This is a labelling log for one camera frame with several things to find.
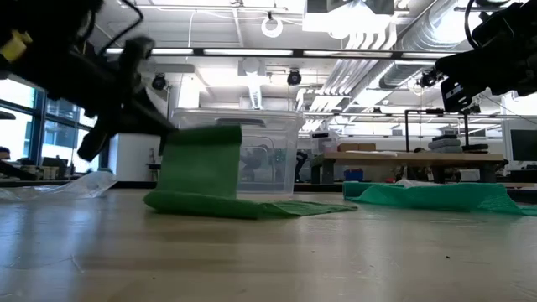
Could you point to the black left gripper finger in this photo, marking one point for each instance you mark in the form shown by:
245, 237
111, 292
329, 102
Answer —
98, 136
153, 117

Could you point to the green elastic bandage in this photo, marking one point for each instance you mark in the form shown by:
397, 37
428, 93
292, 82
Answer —
201, 168

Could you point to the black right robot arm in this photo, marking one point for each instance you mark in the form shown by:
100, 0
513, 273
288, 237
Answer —
512, 25

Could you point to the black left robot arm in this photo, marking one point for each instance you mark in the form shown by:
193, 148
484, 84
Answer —
50, 17

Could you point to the black ceiling spotlight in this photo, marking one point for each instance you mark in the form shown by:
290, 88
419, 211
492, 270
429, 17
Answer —
428, 78
159, 82
294, 78

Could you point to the flat clear plastic bag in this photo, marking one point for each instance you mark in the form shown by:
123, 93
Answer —
84, 186

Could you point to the blue framed window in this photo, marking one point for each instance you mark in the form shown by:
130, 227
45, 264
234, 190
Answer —
38, 126

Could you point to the black computer monitor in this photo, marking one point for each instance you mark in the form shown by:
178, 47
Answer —
524, 144

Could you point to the black office desk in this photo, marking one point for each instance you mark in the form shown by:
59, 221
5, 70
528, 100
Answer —
25, 172

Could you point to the person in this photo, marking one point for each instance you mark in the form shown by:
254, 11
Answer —
4, 153

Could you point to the grey folded stack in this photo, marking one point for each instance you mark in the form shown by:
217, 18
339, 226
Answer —
444, 144

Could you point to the long ceiling light strip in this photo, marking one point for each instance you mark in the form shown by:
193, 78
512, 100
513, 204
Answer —
247, 52

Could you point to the wooden workbench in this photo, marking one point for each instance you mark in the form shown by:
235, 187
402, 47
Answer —
419, 157

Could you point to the clear plastic storage box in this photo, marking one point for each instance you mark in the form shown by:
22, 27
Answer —
272, 159

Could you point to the white ceiling unit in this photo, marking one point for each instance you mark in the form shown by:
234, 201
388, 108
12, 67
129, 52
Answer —
348, 21

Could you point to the brown cardboard box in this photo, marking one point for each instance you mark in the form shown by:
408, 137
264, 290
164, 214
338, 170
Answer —
356, 147

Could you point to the white machine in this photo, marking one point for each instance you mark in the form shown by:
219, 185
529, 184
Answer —
324, 144

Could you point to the blue crate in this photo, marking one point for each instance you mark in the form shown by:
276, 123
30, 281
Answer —
353, 175

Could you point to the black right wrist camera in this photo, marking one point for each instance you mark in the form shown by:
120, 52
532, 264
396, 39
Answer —
455, 95

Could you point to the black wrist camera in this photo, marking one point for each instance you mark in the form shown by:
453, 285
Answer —
455, 95
136, 63

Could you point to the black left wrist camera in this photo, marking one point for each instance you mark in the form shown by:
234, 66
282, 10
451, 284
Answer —
136, 63

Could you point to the silver ventilation duct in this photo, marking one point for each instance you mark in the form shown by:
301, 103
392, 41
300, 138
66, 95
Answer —
436, 29

